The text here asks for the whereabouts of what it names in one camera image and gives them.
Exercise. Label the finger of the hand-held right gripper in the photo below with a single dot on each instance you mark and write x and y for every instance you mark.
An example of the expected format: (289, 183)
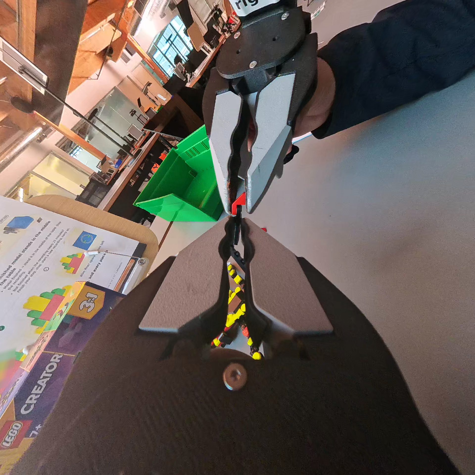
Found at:
(222, 141)
(271, 141)

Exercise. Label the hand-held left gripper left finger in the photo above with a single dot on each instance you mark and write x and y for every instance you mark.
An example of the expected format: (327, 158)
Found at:
(189, 293)

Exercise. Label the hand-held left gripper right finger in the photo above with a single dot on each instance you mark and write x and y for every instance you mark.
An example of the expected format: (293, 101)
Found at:
(285, 293)

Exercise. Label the black yellow lego scorpion model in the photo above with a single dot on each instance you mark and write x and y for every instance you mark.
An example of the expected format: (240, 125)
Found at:
(233, 317)

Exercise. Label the red lego claw piece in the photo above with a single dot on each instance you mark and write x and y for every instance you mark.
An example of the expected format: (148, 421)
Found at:
(237, 202)

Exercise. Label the black red lego claw arm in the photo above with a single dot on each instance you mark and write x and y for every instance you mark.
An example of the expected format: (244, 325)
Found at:
(236, 226)

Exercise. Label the person's right forearm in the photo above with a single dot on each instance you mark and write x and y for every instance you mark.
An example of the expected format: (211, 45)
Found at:
(389, 55)

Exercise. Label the lego set box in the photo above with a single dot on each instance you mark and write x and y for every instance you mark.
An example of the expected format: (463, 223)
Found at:
(44, 389)

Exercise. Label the person's right hand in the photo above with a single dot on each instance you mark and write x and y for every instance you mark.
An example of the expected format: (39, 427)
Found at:
(321, 104)

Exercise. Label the green plastic bin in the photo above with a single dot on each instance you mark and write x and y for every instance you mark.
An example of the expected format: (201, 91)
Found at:
(178, 185)

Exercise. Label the wooden instruction board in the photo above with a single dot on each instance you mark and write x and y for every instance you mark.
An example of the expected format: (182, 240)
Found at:
(55, 237)

